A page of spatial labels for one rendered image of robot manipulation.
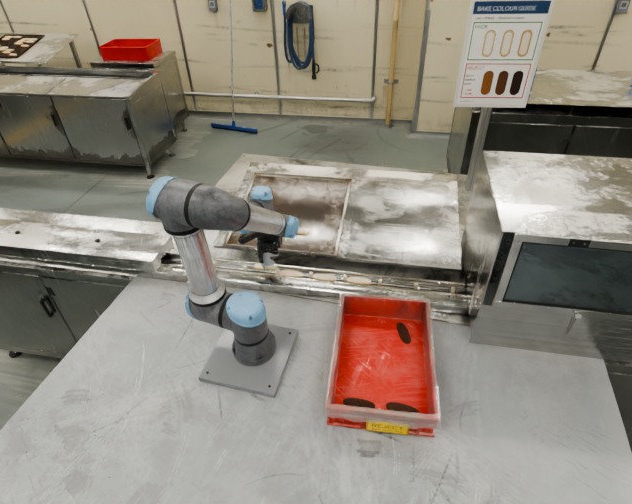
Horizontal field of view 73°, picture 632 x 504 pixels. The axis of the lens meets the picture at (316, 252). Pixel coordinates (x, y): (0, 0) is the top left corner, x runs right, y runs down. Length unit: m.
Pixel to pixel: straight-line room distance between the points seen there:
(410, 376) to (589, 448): 0.52
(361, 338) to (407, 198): 0.78
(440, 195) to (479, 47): 0.65
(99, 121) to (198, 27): 1.75
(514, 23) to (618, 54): 3.39
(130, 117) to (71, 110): 0.57
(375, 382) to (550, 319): 0.59
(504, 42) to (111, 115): 3.29
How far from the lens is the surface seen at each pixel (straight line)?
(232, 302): 1.37
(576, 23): 5.31
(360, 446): 1.36
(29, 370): 3.04
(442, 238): 1.91
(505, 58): 2.22
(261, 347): 1.45
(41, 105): 4.79
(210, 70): 5.66
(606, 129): 3.41
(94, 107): 4.45
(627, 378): 1.88
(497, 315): 1.54
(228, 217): 1.11
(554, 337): 1.65
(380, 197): 2.07
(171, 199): 1.14
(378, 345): 1.56
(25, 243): 2.26
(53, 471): 1.53
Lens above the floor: 2.03
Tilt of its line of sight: 39 degrees down
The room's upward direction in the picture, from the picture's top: 2 degrees counter-clockwise
